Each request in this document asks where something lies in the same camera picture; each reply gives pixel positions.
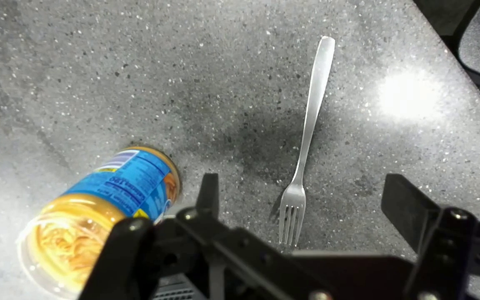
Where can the orange-lidded blue can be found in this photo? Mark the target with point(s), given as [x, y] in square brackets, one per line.
[117, 189]

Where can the silver fork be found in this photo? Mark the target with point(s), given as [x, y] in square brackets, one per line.
[292, 203]

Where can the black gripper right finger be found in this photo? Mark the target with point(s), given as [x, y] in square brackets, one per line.
[412, 211]

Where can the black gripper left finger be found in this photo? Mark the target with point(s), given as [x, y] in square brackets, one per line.
[209, 194]

